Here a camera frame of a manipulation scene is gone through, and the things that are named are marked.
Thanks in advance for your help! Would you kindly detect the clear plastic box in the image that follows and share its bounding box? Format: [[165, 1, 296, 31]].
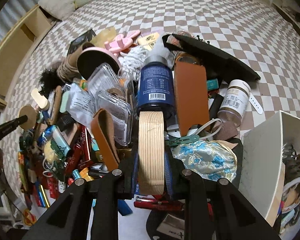
[[88, 63, 133, 146]]

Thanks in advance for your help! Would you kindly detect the twine spool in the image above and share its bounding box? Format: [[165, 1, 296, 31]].
[[56, 42, 94, 83]]

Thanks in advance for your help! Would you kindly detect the black felt pouch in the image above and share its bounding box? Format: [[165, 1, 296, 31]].
[[162, 34, 261, 83]]

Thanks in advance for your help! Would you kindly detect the checkered bed sheet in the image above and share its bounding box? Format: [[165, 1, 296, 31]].
[[0, 0, 300, 193]]

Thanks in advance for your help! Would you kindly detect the masking tape roll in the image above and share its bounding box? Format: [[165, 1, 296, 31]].
[[282, 177, 300, 213]]

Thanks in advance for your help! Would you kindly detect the white storage box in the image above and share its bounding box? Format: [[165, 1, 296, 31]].
[[239, 111, 300, 225]]

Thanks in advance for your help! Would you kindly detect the pink bunny clip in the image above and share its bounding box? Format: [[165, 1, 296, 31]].
[[104, 30, 141, 54]]

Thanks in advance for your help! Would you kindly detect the striped wooden oval piece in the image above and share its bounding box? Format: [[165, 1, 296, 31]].
[[138, 111, 165, 195]]

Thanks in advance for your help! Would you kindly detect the white labelled jar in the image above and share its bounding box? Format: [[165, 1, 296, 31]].
[[217, 79, 251, 127]]

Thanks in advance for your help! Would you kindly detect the pink round container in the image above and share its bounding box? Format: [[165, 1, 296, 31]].
[[77, 47, 121, 80]]

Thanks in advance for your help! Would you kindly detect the brown leather strap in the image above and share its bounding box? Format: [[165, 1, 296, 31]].
[[173, 60, 211, 138]]

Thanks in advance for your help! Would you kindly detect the black small box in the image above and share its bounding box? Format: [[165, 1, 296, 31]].
[[67, 29, 96, 55]]

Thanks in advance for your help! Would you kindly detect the black fuzzy ball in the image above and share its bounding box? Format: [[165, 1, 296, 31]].
[[39, 68, 65, 99]]

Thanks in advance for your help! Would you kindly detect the blue floral fabric pouch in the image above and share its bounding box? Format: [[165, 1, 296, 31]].
[[172, 140, 238, 181]]

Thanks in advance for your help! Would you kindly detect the white fluffy pillow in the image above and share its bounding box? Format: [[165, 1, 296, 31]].
[[38, 0, 76, 21]]

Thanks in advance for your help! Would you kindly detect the wooden side shelf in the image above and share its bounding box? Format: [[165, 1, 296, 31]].
[[0, 5, 53, 96]]

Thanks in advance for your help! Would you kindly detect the blue supplement bottle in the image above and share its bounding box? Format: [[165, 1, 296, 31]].
[[137, 55, 175, 119]]

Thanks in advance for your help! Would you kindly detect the brown leather loop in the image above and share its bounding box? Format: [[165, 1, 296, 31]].
[[90, 109, 120, 171]]

